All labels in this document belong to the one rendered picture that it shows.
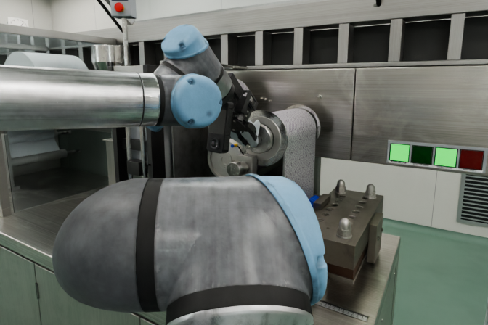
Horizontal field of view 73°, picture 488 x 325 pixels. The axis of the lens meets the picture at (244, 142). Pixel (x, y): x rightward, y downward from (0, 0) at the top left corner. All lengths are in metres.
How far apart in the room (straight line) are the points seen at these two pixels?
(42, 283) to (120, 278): 1.05
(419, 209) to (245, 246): 3.39
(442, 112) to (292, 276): 0.89
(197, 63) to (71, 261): 0.41
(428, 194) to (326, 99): 2.54
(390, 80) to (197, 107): 0.75
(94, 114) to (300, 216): 0.28
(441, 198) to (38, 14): 6.34
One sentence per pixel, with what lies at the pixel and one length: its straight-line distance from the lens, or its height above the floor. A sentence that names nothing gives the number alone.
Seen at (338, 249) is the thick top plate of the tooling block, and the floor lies 1.01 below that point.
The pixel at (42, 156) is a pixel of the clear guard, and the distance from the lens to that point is 1.57.
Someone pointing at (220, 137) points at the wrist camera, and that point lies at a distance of 0.72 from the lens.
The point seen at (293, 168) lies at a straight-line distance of 0.93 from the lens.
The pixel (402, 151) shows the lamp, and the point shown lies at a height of 1.19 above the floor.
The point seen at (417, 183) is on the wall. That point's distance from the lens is 3.55.
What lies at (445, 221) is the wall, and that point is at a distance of 3.65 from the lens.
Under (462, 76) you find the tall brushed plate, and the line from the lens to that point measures 1.09.
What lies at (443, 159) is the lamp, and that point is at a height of 1.18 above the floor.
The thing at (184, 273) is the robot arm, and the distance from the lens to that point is 0.27.
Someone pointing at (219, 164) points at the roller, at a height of 1.16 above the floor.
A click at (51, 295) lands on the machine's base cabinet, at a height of 0.73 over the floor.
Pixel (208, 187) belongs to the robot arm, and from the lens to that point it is 0.29.
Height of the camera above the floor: 1.39
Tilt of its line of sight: 10 degrees down
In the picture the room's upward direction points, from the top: straight up
